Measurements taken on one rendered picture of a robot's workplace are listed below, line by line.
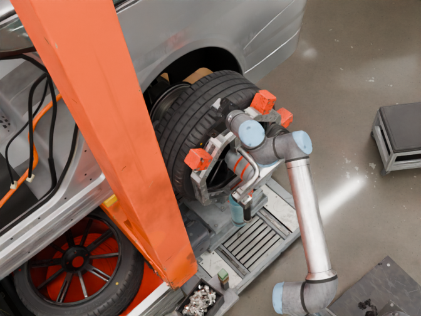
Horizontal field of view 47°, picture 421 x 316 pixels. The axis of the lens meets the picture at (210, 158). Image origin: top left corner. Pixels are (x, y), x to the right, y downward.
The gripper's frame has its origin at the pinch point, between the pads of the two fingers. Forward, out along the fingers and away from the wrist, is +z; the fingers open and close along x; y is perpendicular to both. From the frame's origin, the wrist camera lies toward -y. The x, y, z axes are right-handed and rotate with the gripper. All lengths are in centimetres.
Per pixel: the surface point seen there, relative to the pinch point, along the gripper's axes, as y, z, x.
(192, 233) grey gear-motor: -65, 27, -51
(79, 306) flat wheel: -119, 13, -11
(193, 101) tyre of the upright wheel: -3.1, 12.7, 2.7
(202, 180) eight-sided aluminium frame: -29.3, -2.1, -16.2
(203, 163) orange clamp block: -21.6, -6.5, -8.7
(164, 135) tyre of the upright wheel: -23.4, 15.2, 3.9
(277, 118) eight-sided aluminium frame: 13.0, 8.8, -37.4
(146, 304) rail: -103, 8, -40
